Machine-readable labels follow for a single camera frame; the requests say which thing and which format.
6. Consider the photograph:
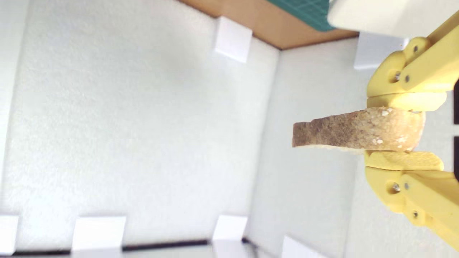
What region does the brown bread slice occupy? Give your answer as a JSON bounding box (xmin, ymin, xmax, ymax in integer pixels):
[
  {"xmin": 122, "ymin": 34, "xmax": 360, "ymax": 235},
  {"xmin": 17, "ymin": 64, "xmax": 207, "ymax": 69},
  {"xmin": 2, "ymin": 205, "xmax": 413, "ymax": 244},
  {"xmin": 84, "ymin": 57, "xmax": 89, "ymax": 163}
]
[{"xmin": 292, "ymin": 107, "xmax": 426, "ymax": 153}]

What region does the white square block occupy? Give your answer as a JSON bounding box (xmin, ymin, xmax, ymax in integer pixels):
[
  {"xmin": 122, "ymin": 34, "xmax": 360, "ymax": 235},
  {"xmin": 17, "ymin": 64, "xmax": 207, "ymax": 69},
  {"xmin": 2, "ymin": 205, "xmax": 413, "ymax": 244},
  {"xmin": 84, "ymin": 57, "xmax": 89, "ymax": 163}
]
[{"xmin": 327, "ymin": 0, "xmax": 459, "ymax": 39}]

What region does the green cutting mat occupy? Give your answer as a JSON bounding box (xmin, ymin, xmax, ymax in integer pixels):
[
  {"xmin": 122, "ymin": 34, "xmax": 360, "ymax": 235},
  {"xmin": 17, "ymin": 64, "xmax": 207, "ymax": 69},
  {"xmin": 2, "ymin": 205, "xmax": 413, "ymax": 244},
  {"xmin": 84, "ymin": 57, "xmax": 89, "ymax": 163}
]
[{"xmin": 267, "ymin": 0, "xmax": 336, "ymax": 32}]

